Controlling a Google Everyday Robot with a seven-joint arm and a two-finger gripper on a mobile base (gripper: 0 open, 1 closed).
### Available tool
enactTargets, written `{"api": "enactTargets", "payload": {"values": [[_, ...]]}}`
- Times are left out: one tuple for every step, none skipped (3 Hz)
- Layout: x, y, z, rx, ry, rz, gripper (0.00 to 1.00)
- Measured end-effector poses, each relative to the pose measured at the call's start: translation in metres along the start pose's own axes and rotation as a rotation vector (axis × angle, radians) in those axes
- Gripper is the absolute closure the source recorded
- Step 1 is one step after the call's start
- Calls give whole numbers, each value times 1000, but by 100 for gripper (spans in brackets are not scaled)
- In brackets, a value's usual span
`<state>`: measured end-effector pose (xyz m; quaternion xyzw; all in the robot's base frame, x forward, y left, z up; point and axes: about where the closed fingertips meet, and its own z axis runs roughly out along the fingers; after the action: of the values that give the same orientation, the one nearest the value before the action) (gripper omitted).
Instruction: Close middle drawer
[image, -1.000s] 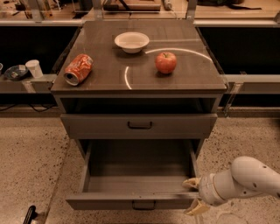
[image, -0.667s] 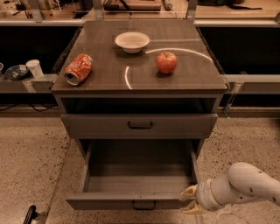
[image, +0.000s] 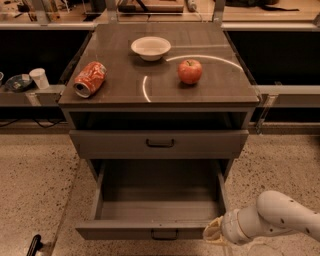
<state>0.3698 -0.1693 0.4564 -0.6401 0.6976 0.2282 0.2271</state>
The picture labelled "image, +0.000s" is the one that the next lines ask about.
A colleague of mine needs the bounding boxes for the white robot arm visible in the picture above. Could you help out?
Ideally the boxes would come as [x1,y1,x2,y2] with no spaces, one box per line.
[203,191,320,245]

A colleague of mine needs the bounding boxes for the black object on floor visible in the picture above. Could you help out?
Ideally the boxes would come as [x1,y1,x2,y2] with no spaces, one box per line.
[26,234,43,256]

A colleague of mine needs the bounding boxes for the grey drawer cabinet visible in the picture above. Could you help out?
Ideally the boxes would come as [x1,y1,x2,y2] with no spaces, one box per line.
[59,23,259,174]

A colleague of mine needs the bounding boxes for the black cable under shelf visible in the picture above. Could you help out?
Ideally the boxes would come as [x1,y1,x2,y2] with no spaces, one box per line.
[0,118,66,129]

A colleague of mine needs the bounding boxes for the dark blue bowl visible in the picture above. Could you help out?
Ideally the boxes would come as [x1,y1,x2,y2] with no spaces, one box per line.
[5,74,33,93]

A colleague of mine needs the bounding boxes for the grey drawer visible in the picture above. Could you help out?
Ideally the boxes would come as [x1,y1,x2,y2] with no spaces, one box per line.
[70,130,249,159]
[76,159,229,240]

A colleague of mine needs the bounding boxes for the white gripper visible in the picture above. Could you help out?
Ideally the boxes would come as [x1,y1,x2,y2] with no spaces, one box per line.
[203,209,251,245]

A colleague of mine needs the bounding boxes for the crushed orange soda can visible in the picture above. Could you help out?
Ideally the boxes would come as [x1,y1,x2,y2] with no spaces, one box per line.
[73,61,107,98]

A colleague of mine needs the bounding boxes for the white bowl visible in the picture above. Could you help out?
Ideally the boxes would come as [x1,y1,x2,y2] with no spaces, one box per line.
[131,36,171,61]

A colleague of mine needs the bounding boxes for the grey top drawer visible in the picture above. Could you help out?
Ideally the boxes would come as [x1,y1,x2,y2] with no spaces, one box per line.
[70,130,249,159]

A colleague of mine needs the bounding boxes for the white paper cup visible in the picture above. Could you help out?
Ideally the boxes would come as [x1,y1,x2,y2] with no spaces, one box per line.
[29,68,49,89]

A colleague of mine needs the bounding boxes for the red apple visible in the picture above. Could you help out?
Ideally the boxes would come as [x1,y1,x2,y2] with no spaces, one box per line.
[178,59,202,84]

